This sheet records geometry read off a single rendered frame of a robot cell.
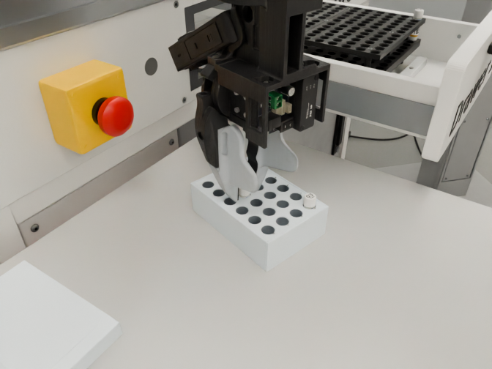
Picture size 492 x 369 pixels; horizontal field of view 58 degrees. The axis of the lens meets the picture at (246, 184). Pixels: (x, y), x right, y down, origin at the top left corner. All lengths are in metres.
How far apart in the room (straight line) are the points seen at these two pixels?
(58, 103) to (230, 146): 0.17
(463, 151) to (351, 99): 1.24
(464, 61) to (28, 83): 0.41
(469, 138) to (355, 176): 1.18
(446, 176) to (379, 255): 1.32
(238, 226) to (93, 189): 0.22
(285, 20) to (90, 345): 0.28
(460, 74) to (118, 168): 0.41
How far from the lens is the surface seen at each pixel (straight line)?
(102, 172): 0.57
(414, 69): 0.67
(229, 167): 0.42
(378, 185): 0.56
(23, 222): 0.53
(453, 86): 0.48
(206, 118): 0.38
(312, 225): 0.45
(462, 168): 1.80
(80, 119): 0.46
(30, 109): 0.48
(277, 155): 0.44
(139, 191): 0.55
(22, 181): 0.50
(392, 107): 0.52
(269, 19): 0.33
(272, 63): 0.34
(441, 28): 0.74
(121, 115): 0.45
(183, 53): 0.43
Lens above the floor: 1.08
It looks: 36 degrees down
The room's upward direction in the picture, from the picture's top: straight up
